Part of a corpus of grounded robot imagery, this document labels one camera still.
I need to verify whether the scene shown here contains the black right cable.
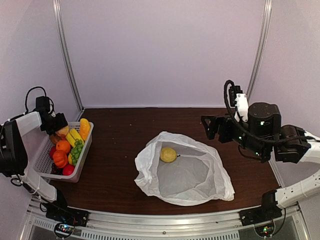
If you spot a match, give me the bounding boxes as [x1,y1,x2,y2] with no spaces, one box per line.
[223,79,313,156]

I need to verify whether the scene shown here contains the left aluminium frame post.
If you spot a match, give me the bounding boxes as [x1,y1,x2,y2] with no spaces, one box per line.
[52,0,84,112]

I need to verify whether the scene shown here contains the yellow orange mango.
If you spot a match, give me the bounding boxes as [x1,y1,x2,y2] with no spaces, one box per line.
[79,118,91,141]

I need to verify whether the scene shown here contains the front aluminium rail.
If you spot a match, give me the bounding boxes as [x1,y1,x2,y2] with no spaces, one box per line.
[26,196,301,240]

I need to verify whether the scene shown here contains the yellow fruit lower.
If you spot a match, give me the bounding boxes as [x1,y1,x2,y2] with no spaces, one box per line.
[68,153,78,167]

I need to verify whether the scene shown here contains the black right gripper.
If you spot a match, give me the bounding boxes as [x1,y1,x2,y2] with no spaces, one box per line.
[201,112,269,160]

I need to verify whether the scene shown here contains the left circuit board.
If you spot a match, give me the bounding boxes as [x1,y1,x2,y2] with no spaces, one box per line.
[53,222,75,239]

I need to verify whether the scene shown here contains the right circuit board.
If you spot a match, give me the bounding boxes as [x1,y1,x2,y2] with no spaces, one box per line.
[254,223,275,238]

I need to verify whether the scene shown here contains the right aluminium frame post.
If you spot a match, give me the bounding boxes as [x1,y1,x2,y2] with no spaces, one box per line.
[246,0,273,102]

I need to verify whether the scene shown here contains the brown kiwi fruit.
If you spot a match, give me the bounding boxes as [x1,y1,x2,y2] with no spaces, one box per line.
[49,134,65,145]

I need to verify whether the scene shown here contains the red fruit upper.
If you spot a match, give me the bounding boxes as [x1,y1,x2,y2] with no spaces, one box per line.
[49,146,56,159]

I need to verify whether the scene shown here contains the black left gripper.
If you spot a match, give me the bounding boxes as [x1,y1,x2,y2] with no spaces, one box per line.
[41,112,67,135]

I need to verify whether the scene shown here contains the yellow banana bunch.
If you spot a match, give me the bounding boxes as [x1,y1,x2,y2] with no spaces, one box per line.
[65,128,84,148]

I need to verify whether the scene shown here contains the peach fruit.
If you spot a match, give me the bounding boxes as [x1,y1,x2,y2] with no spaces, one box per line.
[55,125,70,137]

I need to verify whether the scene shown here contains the red fruit lower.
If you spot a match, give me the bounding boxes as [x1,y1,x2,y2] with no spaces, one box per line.
[62,164,75,176]

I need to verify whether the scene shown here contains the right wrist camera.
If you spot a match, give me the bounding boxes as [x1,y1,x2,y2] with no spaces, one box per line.
[228,85,249,123]

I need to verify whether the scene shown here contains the dark purple grapes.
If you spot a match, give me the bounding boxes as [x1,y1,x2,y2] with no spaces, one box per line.
[50,163,63,176]

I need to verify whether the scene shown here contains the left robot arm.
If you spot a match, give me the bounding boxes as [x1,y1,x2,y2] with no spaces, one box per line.
[0,95,73,222]

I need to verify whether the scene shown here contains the red fruit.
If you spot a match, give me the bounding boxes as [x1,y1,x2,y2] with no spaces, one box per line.
[49,146,56,159]
[62,164,75,176]

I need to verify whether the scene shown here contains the green fruit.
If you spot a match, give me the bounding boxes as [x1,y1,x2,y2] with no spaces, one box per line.
[70,139,84,160]

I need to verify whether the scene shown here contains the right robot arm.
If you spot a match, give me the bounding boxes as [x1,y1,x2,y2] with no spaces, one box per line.
[201,102,320,226]

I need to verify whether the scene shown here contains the white perforated plastic basket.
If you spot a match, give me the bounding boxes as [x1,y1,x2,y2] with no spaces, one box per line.
[31,122,94,183]

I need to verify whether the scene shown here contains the circuit board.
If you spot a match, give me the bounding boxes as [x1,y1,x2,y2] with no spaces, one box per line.
[53,222,75,239]
[254,223,275,238]

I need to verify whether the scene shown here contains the white plastic bag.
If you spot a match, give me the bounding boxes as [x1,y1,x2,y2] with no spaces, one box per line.
[134,131,235,207]

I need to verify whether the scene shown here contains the pale yellow bumpy fruit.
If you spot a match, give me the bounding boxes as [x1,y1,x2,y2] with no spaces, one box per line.
[160,147,181,163]

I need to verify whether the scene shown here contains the aluminium frame post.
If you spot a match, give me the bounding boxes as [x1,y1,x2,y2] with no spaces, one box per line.
[246,0,273,102]
[52,0,84,112]

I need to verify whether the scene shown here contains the orange fruit from bag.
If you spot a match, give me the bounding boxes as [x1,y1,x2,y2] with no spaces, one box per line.
[55,140,71,154]

